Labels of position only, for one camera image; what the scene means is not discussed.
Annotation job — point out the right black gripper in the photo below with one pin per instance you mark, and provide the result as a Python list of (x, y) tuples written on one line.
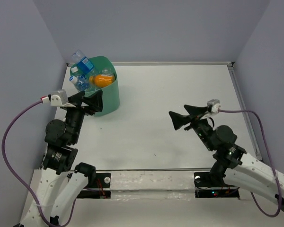
[(177, 119)]

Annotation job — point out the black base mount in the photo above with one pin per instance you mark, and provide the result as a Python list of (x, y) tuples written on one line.
[(206, 188), (98, 189)]

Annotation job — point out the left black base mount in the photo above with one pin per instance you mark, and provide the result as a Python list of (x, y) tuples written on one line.
[(98, 189)]

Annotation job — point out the blue label bottle large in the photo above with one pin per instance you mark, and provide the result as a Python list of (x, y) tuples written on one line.
[(80, 82)]

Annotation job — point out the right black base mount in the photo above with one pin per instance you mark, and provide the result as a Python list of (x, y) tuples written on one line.
[(206, 188)]

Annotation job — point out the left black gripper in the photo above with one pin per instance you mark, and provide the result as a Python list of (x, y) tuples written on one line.
[(95, 101)]

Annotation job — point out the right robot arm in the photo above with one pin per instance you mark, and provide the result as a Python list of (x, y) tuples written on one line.
[(233, 164)]

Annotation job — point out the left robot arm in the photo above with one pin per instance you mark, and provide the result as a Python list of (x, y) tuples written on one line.
[(59, 186)]

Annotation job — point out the clear bottle black label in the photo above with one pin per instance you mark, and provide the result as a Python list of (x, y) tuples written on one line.
[(107, 71)]

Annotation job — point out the clear bottle white cap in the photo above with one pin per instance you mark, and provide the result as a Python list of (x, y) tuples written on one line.
[(74, 69)]

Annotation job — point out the green plastic bin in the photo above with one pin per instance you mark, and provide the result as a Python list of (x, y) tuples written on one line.
[(111, 100)]

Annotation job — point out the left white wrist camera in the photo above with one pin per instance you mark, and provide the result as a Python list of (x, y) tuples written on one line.
[(57, 98)]

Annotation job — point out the orange juice bottle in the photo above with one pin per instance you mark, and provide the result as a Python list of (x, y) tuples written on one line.
[(102, 80)]

